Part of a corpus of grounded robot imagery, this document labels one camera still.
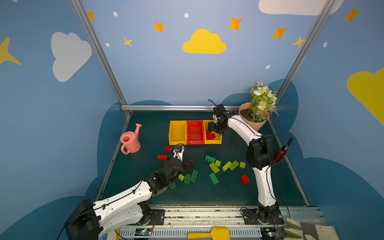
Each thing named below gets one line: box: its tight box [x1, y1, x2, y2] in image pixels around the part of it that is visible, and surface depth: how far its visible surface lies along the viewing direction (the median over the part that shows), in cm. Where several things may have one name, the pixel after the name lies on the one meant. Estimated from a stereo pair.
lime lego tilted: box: [222, 161, 232, 172], surface depth 92 cm
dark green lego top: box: [205, 155, 216, 163], surface depth 95 cm
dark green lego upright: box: [184, 173, 191, 184], surface depth 87 cm
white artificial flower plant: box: [248, 80, 279, 123], surface depth 95 cm
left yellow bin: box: [168, 120, 187, 146], surface depth 109 cm
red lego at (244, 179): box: [240, 174, 250, 185], surface depth 87 cm
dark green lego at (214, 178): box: [209, 172, 219, 185], surface depth 88 cm
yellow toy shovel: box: [187, 226, 231, 240], surface depth 70 cm
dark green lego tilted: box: [190, 169, 199, 183], surface depth 88 cm
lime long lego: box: [209, 162, 220, 174], surface depth 92 cm
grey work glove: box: [283, 218, 340, 240], surface depth 72 cm
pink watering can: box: [120, 123, 143, 155], surface depth 95 cm
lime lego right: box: [228, 160, 240, 171], surface depth 93 cm
